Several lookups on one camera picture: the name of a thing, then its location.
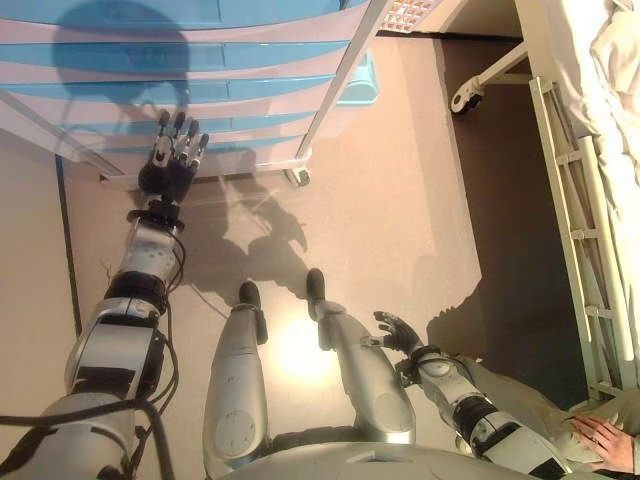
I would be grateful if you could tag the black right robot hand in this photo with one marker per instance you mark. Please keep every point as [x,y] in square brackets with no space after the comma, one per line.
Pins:
[402,340]

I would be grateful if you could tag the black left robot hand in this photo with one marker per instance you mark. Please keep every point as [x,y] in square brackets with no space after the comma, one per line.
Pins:
[165,175]

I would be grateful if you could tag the blue fronted cart drawer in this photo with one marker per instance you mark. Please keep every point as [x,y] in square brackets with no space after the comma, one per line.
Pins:
[250,90]
[150,57]
[260,121]
[260,142]
[150,12]

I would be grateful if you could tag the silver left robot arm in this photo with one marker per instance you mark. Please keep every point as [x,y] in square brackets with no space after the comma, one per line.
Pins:
[145,255]

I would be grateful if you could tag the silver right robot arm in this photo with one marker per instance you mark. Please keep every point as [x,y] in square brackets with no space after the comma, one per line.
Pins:
[450,380]

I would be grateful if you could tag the silver right robot leg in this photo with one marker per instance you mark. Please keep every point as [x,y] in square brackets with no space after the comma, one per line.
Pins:
[365,370]

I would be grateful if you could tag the silver robot leg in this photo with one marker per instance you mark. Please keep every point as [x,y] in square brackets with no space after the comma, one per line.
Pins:
[235,380]
[365,370]

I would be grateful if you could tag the white medical cart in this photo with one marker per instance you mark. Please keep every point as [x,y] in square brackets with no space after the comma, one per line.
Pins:
[250,162]

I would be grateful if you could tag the grey robot torso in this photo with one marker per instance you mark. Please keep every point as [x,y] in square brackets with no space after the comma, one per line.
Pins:
[350,462]

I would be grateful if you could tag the cart caster wheel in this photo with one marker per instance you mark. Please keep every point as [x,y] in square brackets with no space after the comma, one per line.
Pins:
[299,176]

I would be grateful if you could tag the black left robot foot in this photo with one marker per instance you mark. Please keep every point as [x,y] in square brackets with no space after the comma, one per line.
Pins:
[248,292]

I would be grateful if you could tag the olive bystander trousers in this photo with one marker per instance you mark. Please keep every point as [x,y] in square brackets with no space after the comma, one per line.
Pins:
[540,395]

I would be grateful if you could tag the silver left robot leg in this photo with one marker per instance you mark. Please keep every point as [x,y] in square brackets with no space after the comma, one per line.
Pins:
[235,380]

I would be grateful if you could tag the light blue lidded bin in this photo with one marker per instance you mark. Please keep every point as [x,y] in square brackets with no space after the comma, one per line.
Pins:
[360,85]

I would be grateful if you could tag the bystander bare hand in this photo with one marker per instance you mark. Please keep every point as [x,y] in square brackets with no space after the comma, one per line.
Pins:
[602,440]

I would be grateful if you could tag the bed caster wheel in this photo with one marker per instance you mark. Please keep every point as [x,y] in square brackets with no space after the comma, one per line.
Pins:
[465,97]

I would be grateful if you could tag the white perforated side basket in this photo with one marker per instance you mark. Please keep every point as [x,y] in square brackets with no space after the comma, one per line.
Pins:
[405,15]

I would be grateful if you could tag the white bed sheet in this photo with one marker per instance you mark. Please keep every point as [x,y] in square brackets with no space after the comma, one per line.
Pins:
[610,75]

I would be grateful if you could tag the white hospital bed frame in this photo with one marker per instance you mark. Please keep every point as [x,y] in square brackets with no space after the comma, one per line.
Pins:
[575,235]

